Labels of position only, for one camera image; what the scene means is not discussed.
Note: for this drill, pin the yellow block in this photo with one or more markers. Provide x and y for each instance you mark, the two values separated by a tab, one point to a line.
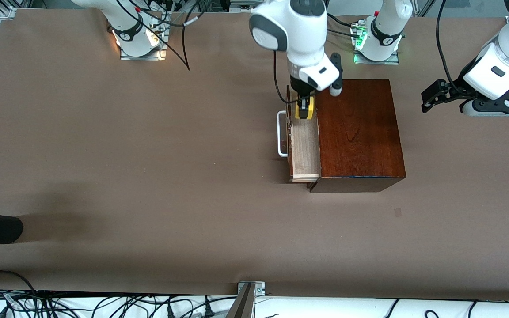
312	112

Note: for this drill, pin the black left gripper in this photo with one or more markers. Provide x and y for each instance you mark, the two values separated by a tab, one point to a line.
454	90

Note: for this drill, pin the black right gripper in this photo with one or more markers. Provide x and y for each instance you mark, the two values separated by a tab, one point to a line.
301	94

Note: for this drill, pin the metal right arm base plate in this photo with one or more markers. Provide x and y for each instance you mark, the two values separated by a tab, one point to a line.
142	56

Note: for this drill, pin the aluminium equipment rack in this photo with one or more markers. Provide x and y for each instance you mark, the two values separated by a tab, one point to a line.
237	5

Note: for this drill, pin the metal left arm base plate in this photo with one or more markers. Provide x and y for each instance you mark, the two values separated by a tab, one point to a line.
376	62

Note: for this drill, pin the white lower shelf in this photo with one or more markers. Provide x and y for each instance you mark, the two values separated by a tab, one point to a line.
369	309

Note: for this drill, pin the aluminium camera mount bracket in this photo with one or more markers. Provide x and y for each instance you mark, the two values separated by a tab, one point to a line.
246	300

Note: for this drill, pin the dark wooden drawer cabinet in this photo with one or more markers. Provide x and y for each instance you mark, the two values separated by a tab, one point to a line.
360	132

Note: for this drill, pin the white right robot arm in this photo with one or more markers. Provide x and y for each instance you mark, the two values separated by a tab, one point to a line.
303	31

